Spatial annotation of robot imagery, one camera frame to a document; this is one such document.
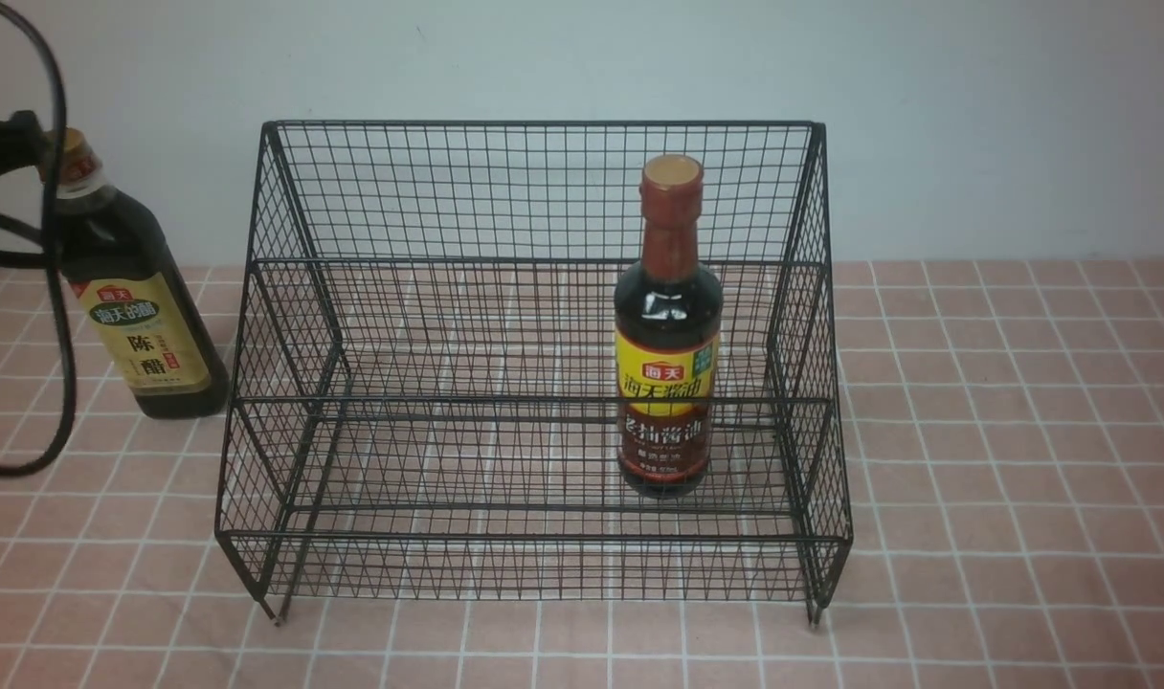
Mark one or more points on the black wire shelf rack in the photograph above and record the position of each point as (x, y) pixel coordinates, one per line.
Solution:
(426, 402)

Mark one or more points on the vinegar bottle gold cap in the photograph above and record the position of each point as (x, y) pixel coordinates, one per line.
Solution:
(114, 254)

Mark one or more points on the dark soy sauce bottle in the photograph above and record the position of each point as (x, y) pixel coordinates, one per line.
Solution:
(667, 321)

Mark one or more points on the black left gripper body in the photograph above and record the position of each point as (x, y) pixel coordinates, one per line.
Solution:
(23, 143)

